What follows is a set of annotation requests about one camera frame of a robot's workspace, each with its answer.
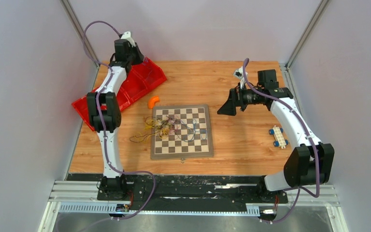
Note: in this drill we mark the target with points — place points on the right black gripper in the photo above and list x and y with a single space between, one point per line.
229 108

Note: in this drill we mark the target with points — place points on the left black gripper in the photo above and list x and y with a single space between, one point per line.
140 57

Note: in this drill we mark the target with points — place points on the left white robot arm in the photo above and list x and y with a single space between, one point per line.
105 117

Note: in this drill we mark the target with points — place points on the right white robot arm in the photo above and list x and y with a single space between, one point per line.
311 160

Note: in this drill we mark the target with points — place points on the red compartment bin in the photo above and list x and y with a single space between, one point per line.
141 80

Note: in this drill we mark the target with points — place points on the orange curved plastic piece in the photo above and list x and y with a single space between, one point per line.
153 101

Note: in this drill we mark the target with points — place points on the white blue toy car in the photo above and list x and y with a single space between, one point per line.
279 140

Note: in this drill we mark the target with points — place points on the wooden chessboard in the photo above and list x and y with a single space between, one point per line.
180 132

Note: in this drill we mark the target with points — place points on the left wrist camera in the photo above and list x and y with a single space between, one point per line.
127 36

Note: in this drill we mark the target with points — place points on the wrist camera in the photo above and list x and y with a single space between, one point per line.
239 73
127 36

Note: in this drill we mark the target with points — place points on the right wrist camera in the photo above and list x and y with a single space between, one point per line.
239 73

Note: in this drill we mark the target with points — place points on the aluminium frame post left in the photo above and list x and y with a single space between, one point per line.
84 42

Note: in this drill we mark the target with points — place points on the aluminium frame post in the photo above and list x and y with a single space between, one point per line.
307 32
84 42

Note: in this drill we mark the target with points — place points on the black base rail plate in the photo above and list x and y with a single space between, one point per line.
187 193

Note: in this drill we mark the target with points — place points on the aluminium frame post right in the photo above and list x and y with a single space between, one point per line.
307 32

